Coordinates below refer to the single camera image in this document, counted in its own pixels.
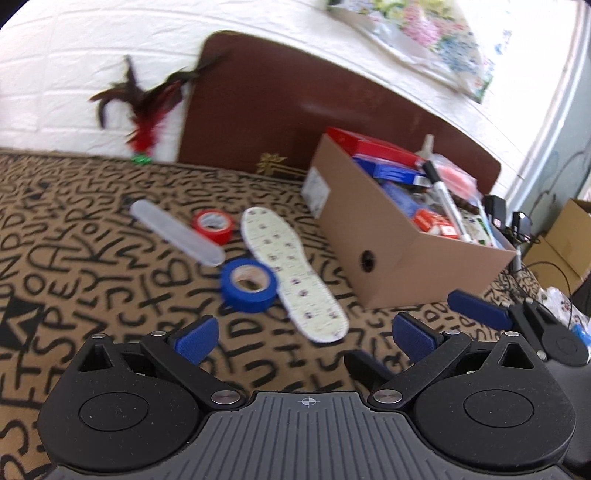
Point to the blue tape roll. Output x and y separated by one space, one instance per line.
249 300

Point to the floral printed cloth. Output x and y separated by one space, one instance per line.
415 27

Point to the blue plastic packet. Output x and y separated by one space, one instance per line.
406 198

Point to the white patterned shoe insole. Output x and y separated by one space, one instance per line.
287 268

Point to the dark brown headboard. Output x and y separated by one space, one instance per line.
277 106

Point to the white flowered plastic bag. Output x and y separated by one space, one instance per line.
561 300

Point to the brown cardboard shoe box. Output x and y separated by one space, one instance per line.
369 217

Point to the flat blue box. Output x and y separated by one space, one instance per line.
392 171

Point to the translucent plastic tube case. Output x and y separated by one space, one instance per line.
175 233

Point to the red and black feather toy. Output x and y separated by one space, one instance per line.
148 105

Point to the red tape roll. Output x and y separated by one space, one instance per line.
222 236

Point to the letter printed brown blanket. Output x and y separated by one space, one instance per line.
69 258

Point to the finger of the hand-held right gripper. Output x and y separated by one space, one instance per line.
364 370
478 307

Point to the flat red box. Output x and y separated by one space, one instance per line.
369 145

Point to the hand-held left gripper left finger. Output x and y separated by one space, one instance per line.
197 340

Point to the black and white marker pen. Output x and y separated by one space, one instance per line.
446 199

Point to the white bottle nozzle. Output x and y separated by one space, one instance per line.
427 147

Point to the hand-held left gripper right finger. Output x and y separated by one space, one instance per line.
414 342

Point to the black power adapter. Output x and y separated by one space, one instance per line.
521 225
495 210

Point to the plain cardboard carton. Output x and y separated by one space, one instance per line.
565 240

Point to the small red and white pack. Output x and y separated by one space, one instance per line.
430 222

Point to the pink plastic packet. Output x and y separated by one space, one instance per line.
458 181

